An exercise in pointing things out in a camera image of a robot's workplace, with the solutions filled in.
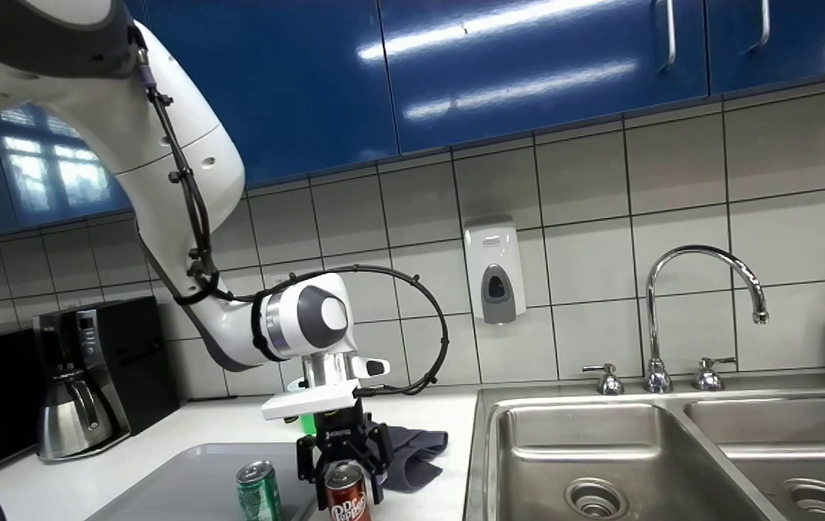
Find stainless steel double sink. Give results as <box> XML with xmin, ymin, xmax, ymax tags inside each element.
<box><xmin>463</xmin><ymin>380</ymin><xmax>825</xmax><ymax>521</ymax></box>

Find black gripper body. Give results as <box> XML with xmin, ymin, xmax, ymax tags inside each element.
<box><xmin>310</xmin><ymin>404</ymin><xmax>376</xmax><ymax>463</ymax></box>

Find dark gray cloth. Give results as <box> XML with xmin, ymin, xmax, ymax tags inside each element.
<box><xmin>365</xmin><ymin>421</ymin><xmax>450</xmax><ymax>495</ymax></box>

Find gray plastic tray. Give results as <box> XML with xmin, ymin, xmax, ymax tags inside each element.
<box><xmin>85</xmin><ymin>440</ymin><xmax>336</xmax><ymax>521</ymax></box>

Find chrome faucet handle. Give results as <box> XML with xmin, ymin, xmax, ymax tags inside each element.
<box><xmin>579</xmin><ymin>362</ymin><xmax>624</xmax><ymax>398</ymax></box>
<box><xmin>692</xmin><ymin>356</ymin><xmax>741</xmax><ymax>395</ymax></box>

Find steel and black coffee maker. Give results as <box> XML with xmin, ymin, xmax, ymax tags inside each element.
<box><xmin>32</xmin><ymin>294</ymin><xmax>181</xmax><ymax>466</ymax></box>

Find metal cabinet handle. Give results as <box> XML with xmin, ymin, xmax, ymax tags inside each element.
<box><xmin>741</xmin><ymin>0</ymin><xmax>774</xmax><ymax>55</ymax></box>
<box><xmin>659</xmin><ymin>0</ymin><xmax>679</xmax><ymax>71</ymax></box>

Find white wall soap dispenser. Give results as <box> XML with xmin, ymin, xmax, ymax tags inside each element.
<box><xmin>463</xmin><ymin>221</ymin><xmax>528</xmax><ymax>327</ymax></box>

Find blue upper cabinets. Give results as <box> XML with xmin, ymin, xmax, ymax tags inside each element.
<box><xmin>0</xmin><ymin>0</ymin><xmax>825</xmax><ymax>250</ymax></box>

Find chrome gooseneck faucet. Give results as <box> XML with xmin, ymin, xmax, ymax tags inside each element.
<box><xmin>640</xmin><ymin>243</ymin><xmax>773</xmax><ymax>398</ymax></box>

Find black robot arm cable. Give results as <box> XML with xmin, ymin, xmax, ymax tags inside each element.
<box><xmin>130</xmin><ymin>42</ymin><xmax>450</xmax><ymax>401</ymax></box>

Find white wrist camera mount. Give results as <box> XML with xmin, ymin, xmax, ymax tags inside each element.
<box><xmin>261</xmin><ymin>356</ymin><xmax>394</xmax><ymax>422</ymax></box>

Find red soda can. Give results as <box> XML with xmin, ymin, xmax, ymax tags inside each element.
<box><xmin>321</xmin><ymin>459</ymin><xmax>376</xmax><ymax>521</ymax></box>

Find green soda can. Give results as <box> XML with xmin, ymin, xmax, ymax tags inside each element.
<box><xmin>234</xmin><ymin>459</ymin><xmax>287</xmax><ymax>521</ymax></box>

